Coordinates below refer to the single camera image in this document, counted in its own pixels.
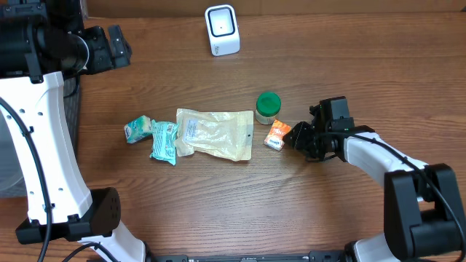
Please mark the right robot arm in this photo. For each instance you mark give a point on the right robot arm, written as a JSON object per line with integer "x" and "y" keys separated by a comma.
{"x": 423, "y": 210}

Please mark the green lid jar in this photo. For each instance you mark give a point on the green lid jar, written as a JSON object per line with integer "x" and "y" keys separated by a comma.
{"x": 268, "y": 106}

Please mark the beige plastic pouch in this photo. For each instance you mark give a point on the beige plastic pouch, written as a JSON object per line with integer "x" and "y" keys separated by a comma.
{"x": 227, "y": 135}

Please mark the white barcode scanner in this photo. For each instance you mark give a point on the white barcode scanner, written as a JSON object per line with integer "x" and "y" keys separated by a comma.
{"x": 223, "y": 31}

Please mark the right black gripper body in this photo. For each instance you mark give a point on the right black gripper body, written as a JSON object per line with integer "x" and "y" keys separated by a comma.
{"x": 308, "y": 140}

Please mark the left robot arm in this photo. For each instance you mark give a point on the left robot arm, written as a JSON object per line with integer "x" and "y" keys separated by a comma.
{"x": 44, "y": 43}

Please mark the orange small box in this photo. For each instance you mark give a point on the orange small box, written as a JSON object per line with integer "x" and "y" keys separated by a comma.
{"x": 274, "y": 138}

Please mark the teal white small box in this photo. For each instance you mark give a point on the teal white small box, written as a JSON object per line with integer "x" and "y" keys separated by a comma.
{"x": 138, "y": 129}

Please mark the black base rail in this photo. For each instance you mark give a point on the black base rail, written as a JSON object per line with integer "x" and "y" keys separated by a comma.
{"x": 312, "y": 256}

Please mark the teal snack packet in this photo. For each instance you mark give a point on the teal snack packet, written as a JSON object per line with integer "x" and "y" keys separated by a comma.
{"x": 164, "y": 135}

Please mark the grey plastic mesh basket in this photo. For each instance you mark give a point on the grey plastic mesh basket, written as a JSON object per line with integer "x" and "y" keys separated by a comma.
{"x": 12, "y": 182}

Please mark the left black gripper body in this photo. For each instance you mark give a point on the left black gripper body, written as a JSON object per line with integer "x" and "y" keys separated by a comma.
{"x": 100, "y": 53}

